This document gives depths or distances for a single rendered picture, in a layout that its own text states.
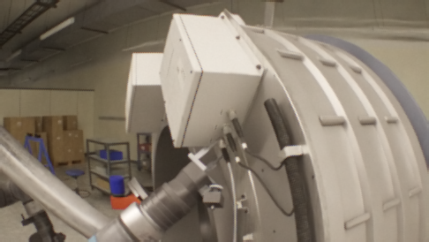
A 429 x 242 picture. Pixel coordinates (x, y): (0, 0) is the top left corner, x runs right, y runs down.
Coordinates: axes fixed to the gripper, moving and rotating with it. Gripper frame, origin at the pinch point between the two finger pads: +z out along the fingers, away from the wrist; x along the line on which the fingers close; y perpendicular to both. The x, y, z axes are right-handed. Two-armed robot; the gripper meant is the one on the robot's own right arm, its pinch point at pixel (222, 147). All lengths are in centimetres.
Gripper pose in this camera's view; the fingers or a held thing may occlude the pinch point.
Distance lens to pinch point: 58.1
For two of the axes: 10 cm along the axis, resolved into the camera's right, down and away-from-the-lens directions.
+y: 6.2, 5.0, -6.0
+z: 7.4, -6.2, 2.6
